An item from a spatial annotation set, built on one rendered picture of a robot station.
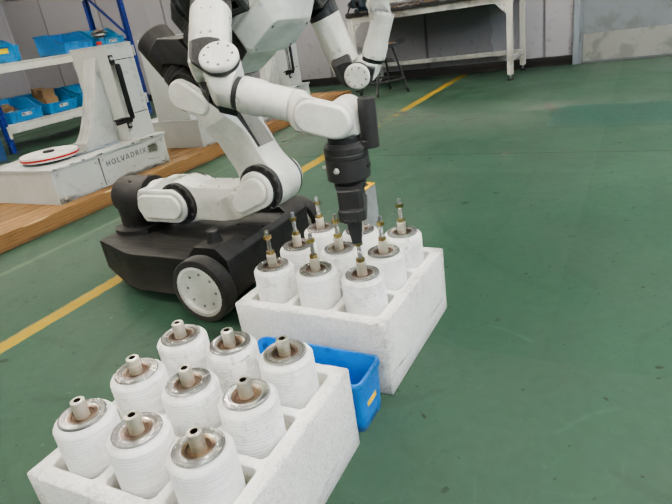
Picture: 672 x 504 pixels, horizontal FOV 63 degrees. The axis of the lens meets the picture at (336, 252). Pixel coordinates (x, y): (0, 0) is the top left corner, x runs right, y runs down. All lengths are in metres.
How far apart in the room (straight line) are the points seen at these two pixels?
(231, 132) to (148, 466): 1.03
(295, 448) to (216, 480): 0.15
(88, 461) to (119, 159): 2.56
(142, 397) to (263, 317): 0.40
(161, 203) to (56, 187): 1.33
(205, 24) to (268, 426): 0.80
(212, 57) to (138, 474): 0.74
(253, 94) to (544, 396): 0.84
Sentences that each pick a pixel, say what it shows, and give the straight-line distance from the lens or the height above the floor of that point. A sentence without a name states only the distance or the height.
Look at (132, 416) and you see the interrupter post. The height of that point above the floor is 0.27.
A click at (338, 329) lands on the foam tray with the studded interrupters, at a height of 0.15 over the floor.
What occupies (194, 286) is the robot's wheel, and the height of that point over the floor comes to 0.11.
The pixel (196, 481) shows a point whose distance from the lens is 0.81.
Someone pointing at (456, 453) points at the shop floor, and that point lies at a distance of 1.11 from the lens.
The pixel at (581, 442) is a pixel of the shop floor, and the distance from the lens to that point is 1.15.
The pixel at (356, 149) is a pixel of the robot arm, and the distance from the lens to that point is 1.07.
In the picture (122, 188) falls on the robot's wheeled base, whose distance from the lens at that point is 2.05.
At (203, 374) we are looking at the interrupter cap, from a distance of 0.97.
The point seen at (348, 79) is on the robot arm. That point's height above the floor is 0.59.
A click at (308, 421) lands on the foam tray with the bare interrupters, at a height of 0.18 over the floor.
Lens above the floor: 0.77
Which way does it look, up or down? 23 degrees down
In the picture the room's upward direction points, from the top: 9 degrees counter-clockwise
